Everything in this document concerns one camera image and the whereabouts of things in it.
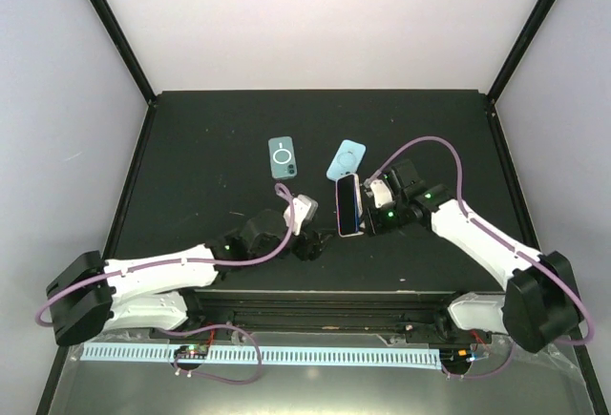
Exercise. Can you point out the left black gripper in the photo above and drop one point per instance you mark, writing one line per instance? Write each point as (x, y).
(311, 251)

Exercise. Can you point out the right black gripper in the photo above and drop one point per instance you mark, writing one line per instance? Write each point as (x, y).
(374, 227)

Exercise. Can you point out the dark blue phone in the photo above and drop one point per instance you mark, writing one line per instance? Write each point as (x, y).
(347, 205)

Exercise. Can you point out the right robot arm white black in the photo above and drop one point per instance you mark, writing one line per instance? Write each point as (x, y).
(482, 253)

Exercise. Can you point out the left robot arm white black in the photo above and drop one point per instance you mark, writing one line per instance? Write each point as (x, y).
(157, 272)

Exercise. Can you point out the light blue phone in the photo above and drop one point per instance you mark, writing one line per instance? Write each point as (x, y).
(346, 160)

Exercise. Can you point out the right circuit board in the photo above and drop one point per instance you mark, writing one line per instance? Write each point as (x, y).
(466, 355)

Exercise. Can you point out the circuit board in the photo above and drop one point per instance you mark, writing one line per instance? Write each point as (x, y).
(466, 355)
(191, 352)

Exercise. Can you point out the left circuit board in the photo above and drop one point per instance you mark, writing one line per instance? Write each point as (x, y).
(191, 352)

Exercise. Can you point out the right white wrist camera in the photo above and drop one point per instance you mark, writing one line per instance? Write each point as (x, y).
(380, 193)

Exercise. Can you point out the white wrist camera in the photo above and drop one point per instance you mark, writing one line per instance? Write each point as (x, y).
(380, 193)
(304, 209)

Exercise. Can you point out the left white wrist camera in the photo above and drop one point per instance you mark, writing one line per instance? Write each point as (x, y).
(304, 209)

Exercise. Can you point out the teal phone with ring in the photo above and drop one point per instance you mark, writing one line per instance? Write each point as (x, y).
(282, 158)

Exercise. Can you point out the black aluminium front rail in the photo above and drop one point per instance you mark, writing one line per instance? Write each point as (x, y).
(418, 317)

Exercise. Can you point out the light blue slotted cable duct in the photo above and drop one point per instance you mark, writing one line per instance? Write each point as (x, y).
(122, 352)

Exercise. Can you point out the right black frame post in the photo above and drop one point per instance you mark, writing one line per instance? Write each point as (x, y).
(527, 34)

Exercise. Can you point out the black frame post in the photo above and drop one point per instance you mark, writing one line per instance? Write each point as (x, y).
(527, 34)
(111, 25)

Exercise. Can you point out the left black frame post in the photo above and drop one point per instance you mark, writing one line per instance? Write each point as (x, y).
(111, 25)

